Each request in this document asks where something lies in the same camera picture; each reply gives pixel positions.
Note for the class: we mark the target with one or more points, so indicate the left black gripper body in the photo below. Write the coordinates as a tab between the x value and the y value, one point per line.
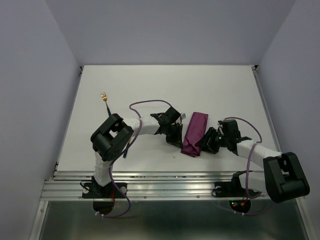
169	124

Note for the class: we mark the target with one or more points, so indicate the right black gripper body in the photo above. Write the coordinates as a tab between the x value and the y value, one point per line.
223	138

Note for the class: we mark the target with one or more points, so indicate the purple cloth napkin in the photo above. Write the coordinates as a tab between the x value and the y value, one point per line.
195	132

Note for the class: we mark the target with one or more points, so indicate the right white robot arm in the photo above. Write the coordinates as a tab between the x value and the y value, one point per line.
277	174

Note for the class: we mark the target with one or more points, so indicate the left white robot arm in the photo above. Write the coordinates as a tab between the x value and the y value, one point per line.
112	138

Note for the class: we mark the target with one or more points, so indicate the gold knife dark handle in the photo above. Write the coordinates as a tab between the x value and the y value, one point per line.
126	150

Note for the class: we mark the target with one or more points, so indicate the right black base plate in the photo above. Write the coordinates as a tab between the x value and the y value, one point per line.
227	189

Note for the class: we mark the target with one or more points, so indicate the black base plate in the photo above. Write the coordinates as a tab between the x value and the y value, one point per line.
91	190
227	189

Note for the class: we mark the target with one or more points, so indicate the gold fork dark handle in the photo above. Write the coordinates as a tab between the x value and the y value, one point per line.
105	99

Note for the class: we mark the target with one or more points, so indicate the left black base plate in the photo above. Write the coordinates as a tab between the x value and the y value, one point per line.
91	190

